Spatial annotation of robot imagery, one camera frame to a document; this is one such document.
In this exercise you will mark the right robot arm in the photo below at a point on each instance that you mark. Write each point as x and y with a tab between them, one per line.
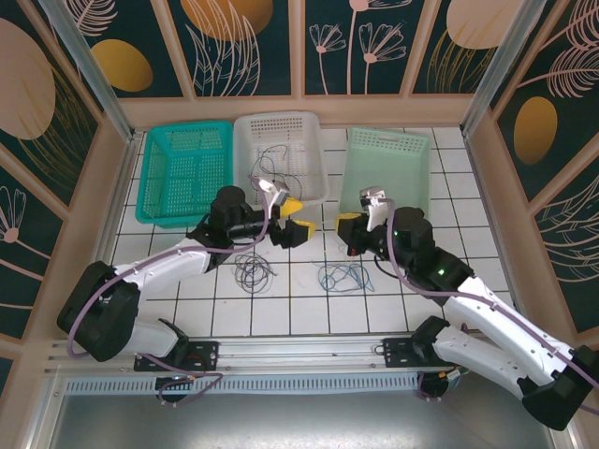
491	322

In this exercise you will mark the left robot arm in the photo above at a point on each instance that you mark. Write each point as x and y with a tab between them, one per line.
154	269

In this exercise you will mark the teal perforated basket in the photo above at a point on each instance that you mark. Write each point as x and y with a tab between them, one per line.
187	168

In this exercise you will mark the mint green perforated basket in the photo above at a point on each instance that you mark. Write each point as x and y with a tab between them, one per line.
388	168

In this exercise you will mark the white perforated basket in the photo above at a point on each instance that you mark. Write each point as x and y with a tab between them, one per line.
290	135

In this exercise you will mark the small electronics board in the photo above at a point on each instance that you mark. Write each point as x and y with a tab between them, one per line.
449	376

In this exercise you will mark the grey metal sheet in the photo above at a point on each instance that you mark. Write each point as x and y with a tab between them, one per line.
304	421

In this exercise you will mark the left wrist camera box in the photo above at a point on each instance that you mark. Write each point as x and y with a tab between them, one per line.
276	191

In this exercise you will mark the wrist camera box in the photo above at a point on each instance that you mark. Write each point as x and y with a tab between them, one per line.
276	191
374	203

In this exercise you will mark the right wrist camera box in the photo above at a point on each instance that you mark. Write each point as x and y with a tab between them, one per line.
374	203

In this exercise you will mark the aluminium table edge rail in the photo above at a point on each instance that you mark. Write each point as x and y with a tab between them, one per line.
491	210
121	187

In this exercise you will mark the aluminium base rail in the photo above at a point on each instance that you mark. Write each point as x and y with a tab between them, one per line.
304	351

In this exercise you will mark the wall panel with leaf print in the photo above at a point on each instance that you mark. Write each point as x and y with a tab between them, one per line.
243	47

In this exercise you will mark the wall panel with pink flowers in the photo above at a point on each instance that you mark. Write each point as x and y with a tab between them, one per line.
355	47

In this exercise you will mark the wall panel with pale circle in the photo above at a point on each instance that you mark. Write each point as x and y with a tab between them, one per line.
449	47

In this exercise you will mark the wall panel with orange oval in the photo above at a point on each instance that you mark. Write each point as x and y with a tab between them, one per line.
140	47

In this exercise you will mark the aluminium frame post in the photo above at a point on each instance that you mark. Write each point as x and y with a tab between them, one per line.
505	61
89	61

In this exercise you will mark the wall panel with fern leaf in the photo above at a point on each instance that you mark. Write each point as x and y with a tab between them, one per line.
552	93

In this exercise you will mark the wall panel with gold lines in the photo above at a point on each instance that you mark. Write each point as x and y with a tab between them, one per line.
37	93

